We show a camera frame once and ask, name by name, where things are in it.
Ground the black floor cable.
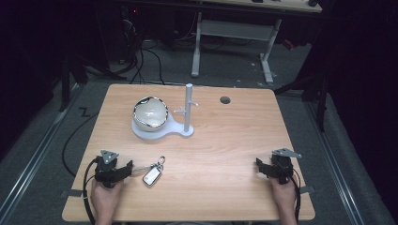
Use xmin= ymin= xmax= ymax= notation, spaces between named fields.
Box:
xmin=61 ymin=112 xmax=100 ymax=178

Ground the metal floor rail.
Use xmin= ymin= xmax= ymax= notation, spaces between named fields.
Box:
xmin=304 ymin=101 xmax=365 ymax=225
xmin=0 ymin=82 xmax=83 ymax=217

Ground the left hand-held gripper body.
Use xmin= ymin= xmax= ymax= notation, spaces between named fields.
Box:
xmin=94 ymin=149 xmax=127 ymax=189

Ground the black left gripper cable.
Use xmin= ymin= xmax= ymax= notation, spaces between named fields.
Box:
xmin=81 ymin=157 xmax=101 ymax=225

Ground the person's left hand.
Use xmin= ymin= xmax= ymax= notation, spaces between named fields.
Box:
xmin=90 ymin=178 xmax=125 ymax=219

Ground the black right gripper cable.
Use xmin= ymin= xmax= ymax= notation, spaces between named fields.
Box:
xmin=289 ymin=170 xmax=302 ymax=223

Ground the silver keychain with carabiner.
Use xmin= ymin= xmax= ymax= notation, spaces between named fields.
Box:
xmin=132 ymin=156 xmax=167 ymax=188

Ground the black metal stand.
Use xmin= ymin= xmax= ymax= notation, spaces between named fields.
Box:
xmin=273 ymin=73 xmax=331 ymax=133
xmin=57 ymin=54 xmax=90 ymax=113

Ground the white bowl with silver rim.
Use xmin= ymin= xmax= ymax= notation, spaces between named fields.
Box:
xmin=132 ymin=96 xmax=170 ymax=132

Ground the bundle of black cables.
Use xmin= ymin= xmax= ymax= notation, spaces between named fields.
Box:
xmin=107 ymin=18 xmax=167 ymax=86

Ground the white-framed desk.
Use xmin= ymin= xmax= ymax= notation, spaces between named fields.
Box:
xmin=191 ymin=0 xmax=323 ymax=86

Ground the white stand with pegs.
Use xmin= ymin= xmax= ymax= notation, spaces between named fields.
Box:
xmin=130 ymin=82 xmax=199 ymax=141

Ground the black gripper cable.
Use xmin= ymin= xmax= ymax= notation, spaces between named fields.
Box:
xmin=289 ymin=170 xmax=302 ymax=223
xmin=81 ymin=157 xmax=101 ymax=225

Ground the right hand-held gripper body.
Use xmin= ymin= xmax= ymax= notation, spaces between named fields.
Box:
xmin=269 ymin=147 xmax=303 ymax=186

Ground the person's right hand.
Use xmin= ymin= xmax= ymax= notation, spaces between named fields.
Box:
xmin=268 ymin=176 xmax=298 ymax=217

